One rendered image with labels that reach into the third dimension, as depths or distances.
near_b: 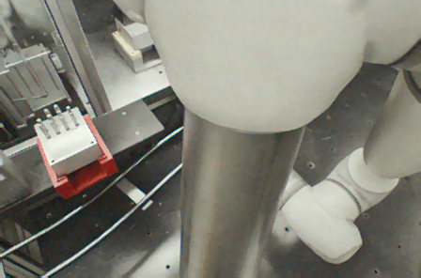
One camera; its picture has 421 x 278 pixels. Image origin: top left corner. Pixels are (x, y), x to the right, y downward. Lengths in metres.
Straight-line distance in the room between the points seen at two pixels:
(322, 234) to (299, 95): 0.49
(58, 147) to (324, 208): 0.55
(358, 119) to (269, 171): 1.00
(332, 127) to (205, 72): 0.99
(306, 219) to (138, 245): 0.46
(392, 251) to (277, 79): 0.84
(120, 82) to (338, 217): 0.68
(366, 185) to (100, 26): 1.00
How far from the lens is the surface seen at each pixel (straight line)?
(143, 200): 0.75
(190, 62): 0.17
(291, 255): 0.86
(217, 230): 0.27
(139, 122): 0.78
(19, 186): 0.72
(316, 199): 0.65
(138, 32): 0.89
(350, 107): 1.24
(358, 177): 0.66
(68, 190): 0.68
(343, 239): 0.64
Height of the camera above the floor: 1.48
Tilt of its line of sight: 50 degrees down
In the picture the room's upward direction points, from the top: straight up
